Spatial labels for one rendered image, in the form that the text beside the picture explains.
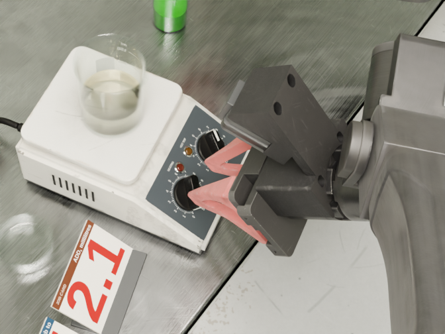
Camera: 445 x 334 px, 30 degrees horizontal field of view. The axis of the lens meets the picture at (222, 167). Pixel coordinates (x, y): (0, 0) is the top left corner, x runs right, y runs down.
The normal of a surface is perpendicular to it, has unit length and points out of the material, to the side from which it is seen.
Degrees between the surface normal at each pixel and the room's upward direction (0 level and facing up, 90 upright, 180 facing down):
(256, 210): 50
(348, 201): 73
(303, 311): 0
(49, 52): 0
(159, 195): 30
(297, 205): 90
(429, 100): 16
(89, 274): 40
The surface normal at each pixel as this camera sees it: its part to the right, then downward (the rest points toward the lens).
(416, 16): 0.09, -0.48
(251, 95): -0.52, -0.62
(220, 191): -0.76, -0.57
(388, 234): -0.99, -0.07
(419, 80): 0.04, -0.22
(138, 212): -0.39, 0.79
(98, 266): 0.68, -0.18
